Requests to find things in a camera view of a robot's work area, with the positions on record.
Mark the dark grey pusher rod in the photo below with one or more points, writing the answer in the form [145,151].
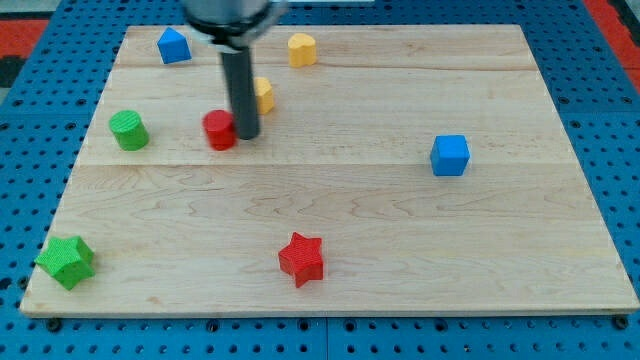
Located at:
[239,79]

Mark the red cylinder block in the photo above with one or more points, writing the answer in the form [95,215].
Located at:
[218,126]

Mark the green cylinder block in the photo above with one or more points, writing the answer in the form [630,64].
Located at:
[128,130]

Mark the yellow hexagon block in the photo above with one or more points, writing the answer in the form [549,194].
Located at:
[264,95]

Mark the yellow heart block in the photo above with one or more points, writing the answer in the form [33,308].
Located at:
[301,50]

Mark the blue triangular prism block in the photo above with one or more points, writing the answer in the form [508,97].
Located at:
[173,46]

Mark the wooden board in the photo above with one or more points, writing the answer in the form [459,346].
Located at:
[180,230]

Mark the red star block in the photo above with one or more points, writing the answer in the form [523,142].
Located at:
[302,259]

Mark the blue cube block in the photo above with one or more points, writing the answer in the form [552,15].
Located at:
[449,155]

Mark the green star block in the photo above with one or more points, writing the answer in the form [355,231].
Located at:
[67,260]

